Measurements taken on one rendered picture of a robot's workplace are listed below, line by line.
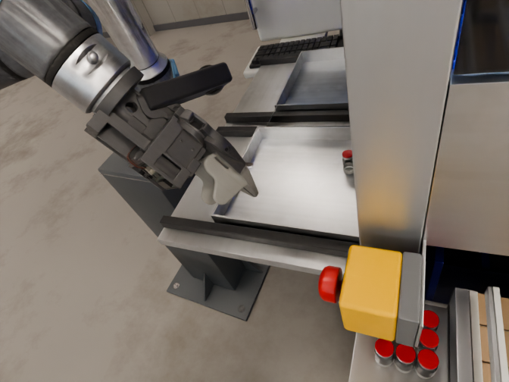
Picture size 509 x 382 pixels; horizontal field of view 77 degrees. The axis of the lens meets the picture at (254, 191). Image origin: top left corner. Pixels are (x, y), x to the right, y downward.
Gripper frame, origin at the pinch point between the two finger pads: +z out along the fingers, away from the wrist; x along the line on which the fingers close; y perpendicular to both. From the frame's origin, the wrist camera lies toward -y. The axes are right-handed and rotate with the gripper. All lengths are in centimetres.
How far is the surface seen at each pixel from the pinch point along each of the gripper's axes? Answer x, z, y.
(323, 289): 11.2, 8.9, 8.3
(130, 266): -152, 31, 24
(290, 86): -30, 8, -41
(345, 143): -10.0, 17.7, -24.8
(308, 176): -11.6, 14.8, -13.8
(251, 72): -62, 4, -58
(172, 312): -115, 51, 30
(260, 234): -9.9, 10.8, 2.0
